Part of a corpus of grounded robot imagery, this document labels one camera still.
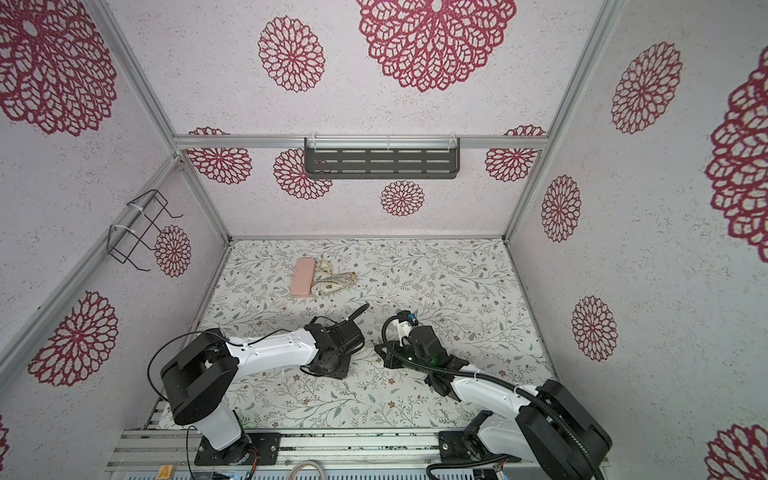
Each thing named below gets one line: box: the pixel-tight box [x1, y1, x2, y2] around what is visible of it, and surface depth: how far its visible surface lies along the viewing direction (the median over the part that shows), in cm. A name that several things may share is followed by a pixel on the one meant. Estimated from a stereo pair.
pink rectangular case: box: [291, 257, 316, 297], surface depth 109 cm
